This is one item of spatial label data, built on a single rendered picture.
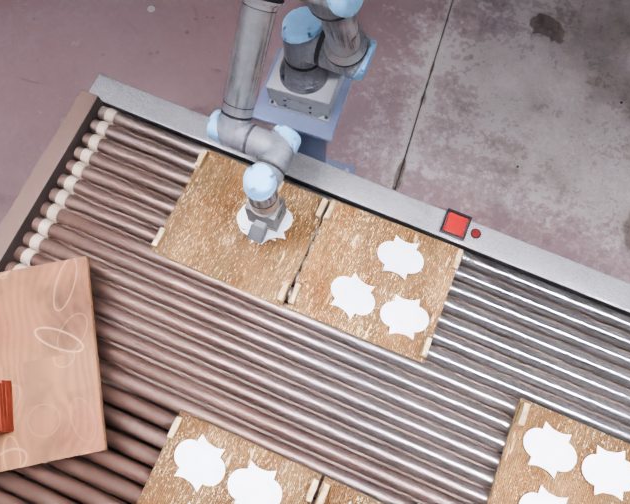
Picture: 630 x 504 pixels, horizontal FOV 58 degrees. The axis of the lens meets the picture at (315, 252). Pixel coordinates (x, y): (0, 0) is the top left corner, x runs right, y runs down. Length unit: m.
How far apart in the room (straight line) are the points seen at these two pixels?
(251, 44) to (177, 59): 1.81
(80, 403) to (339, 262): 0.77
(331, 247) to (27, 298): 0.83
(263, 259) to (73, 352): 0.55
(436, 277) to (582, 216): 1.41
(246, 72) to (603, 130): 2.20
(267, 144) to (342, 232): 0.42
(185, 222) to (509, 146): 1.78
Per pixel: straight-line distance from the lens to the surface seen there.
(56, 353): 1.60
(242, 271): 1.62
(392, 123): 2.87
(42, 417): 1.60
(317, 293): 1.59
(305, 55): 1.64
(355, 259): 1.62
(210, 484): 1.59
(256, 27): 1.29
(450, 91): 3.01
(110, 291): 1.71
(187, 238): 1.67
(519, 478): 1.67
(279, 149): 1.33
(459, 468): 1.64
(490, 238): 1.74
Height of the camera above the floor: 2.50
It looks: 75 degrees down
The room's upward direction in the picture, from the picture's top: 2 degrees clockwise
